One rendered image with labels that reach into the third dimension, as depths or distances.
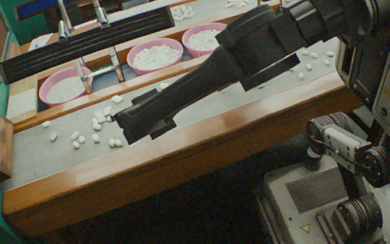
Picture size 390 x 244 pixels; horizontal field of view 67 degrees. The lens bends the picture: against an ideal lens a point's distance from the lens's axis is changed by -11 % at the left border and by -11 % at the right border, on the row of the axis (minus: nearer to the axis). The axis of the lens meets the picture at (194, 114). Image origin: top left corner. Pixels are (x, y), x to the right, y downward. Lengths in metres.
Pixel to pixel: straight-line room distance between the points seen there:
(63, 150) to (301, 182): 0.93
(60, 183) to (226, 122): 0.60
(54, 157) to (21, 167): 0.14
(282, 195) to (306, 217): 0.13
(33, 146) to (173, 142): 0.58
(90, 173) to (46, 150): 0.27
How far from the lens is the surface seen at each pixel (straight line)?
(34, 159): 1.31
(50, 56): 1.13
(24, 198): 1.17
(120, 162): 1.10
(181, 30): 1.70
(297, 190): 1.32
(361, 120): 1.98
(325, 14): 0.46
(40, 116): 1.44
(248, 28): 0.47
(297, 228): 1.24
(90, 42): 1.12
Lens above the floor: 1.57
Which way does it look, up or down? 43 degrees down
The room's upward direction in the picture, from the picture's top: 9 degrees counter-clockwise
